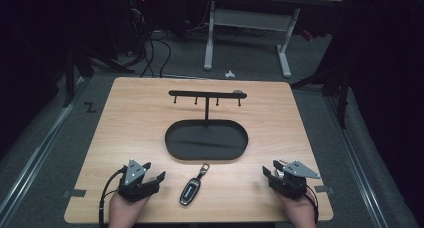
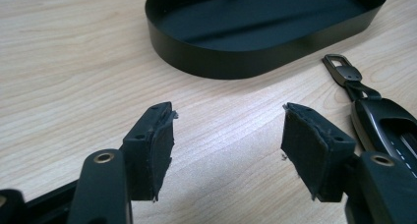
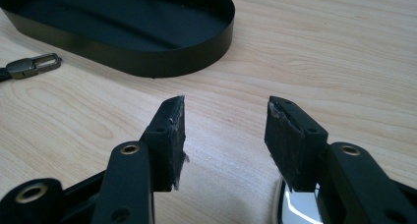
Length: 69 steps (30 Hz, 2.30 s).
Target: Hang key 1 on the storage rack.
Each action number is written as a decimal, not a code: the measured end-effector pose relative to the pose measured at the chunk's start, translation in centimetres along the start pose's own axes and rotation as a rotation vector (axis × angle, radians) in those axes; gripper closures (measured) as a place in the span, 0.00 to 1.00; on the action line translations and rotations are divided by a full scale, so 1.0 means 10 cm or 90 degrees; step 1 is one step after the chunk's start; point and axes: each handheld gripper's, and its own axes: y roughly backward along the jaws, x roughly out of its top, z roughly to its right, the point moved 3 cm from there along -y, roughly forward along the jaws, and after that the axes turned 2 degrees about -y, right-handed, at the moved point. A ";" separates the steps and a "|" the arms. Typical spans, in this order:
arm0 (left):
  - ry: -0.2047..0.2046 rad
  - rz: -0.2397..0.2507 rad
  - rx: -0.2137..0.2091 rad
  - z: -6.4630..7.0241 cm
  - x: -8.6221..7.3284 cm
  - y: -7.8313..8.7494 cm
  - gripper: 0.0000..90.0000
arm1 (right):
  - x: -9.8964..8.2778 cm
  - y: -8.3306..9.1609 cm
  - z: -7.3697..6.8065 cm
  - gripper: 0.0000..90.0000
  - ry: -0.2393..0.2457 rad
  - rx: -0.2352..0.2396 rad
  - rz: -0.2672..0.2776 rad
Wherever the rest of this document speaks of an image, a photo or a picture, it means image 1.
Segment black metal stand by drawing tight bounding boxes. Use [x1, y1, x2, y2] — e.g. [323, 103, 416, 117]
[290, 62, 352, 130]
[62, 42, 136, 108]

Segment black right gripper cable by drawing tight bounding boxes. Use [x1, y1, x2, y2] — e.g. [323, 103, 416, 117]
[304, 184, 320, 224]

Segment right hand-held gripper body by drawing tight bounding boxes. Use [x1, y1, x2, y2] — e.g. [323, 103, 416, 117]
[269, 160, 321, 200]

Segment white desk frame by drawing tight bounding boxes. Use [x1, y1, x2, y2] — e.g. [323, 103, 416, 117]
[203, 0, 344, 79]

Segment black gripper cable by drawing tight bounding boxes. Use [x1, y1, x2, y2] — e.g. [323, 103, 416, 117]
[304, 184, 320, 224]
[98, 165, 128, 228]

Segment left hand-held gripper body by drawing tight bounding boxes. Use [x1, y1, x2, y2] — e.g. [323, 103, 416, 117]
[118, 158, 160, 203]

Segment person's left hand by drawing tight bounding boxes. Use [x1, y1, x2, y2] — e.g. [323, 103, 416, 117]
[108, 191, 150, 228]

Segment metal floor rail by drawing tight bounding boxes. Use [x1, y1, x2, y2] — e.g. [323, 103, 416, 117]
[324, 94, 391, 228]
[0, 77, 88, 222]

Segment person's right hand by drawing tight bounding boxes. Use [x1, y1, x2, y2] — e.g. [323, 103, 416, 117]
[274, 191, 318, 228]

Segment black floor cables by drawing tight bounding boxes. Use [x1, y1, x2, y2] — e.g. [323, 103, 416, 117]
[138, 29, 173, 78]

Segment black car key fob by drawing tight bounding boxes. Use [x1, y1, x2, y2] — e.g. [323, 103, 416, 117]
[179, 163, 211, 207]

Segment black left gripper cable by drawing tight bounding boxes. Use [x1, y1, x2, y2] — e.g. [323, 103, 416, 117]
[98, 165, 128, 228]

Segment black key rack with tray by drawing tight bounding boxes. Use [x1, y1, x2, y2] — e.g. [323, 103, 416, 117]
[164, 89, 249, 162]

